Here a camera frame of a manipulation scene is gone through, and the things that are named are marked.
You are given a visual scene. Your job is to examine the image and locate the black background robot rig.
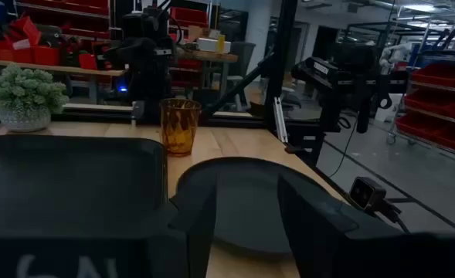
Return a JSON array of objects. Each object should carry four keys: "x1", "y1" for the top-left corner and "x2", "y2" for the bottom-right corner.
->
[{"x1": 290, "y1": 41, "x2": 410, "y2": 135}]

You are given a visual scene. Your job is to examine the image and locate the black rectangular tray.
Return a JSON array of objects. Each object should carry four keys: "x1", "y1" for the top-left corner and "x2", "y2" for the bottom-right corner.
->
[{"x1": 0, "y1": 134, "x2": 169, "y2": 237}]

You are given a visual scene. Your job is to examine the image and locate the green broccoli floret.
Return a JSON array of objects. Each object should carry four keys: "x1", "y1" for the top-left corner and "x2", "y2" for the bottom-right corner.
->
[{"x1": 0, "y1": 63, "x2": 70, "y2": 134}]

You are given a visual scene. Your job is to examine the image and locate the wooden bench with red bins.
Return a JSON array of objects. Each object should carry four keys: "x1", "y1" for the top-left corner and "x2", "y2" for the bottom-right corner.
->
[{"x1": 0, "y1": 15, "x2": 128, "y2": 78}]

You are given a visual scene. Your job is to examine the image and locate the silver aluminium bracket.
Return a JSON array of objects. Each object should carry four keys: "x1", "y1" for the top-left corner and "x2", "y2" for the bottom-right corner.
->
[{"x1": 272, "y1": 96, "x2": 289, "y2": 144}]

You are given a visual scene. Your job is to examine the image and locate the grey office chair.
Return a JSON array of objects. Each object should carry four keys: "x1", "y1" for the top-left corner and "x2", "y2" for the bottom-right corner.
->
[{"x1": 225, "y1": 41, "x2": 257, "y2": 113}]

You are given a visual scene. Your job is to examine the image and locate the red bin shelving cart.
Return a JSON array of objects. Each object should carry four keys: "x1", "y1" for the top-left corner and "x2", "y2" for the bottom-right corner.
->
[{"x1": 385, "y1": 63, "x2": 455, "y2": 160}]

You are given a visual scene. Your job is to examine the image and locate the small black table-level camera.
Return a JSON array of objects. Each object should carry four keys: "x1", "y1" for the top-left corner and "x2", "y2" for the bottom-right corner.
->
[{"x1": 348, "y1": 176, "x2": 387, "y2": 212}]

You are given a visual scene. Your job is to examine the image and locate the red shelf rack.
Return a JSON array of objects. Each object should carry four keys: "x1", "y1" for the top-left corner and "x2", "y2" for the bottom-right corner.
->
[{"x1": 14, "y1": 0, "x2": 112, "y2": 42}]

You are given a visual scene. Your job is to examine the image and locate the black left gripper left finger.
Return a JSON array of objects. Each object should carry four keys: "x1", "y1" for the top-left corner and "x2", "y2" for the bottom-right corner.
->
[{"x1": 168, "y1": 168, "x2": 218, "y2": 278}]

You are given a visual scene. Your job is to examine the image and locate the black upright frame post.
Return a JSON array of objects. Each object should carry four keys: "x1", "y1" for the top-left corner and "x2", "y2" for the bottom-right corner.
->
[{"x1": 263, "y1": 0, "x2": 300, "y2": 133}]

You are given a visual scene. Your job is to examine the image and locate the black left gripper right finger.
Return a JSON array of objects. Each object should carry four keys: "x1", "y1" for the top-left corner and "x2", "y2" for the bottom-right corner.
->
[{"x1": 277, "y1": 174, "x2": 360, "y2": 278}]

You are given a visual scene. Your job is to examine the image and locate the black hanging cable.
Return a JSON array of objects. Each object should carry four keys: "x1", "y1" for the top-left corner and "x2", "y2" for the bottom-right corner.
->
[{"x1": 328, "y1": 117, "x2": 358, "y2": 179}]

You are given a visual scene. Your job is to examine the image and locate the large dark bowl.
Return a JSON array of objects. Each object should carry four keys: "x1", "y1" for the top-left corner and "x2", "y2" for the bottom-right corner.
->
[{"x1": 175, "y1": 156, "x2": 345, "y2": 256}]

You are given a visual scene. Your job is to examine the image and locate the white box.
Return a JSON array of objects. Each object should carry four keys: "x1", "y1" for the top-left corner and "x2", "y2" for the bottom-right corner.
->
[{"x1": 195, "y1": 37, "x2": 232, "y2": 54}]

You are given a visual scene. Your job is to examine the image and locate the black camera cable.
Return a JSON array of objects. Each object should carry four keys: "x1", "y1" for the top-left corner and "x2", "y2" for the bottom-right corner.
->
[{"x1": 373, "y1": 199, "x2": 412, "y2": 234}]

